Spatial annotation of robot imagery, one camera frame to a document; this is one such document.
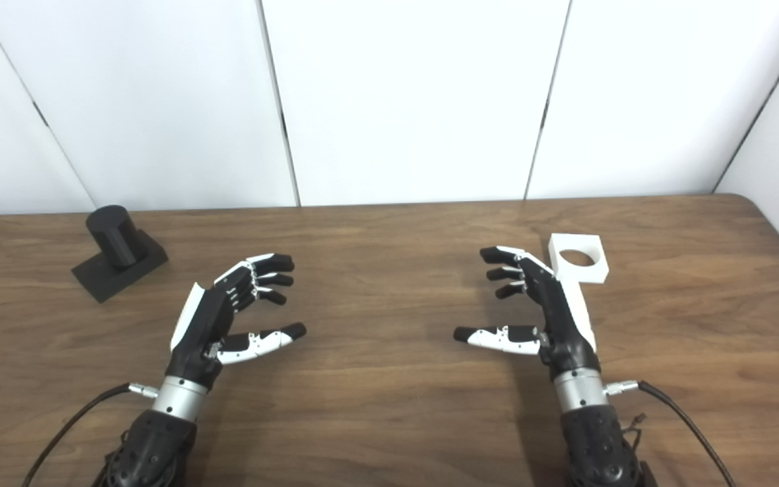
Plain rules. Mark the white and black left hand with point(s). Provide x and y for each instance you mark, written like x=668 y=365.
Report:
x=197 y=325

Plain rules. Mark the white and black right hand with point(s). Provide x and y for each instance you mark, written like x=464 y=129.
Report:
x=562 y=325

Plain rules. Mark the white square piece with hole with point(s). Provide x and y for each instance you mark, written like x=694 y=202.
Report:
x=596 y=270

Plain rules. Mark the black peg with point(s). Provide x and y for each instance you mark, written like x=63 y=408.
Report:
x=113 y=237

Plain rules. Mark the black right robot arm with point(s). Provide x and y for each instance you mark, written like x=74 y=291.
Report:
x=592 y=446

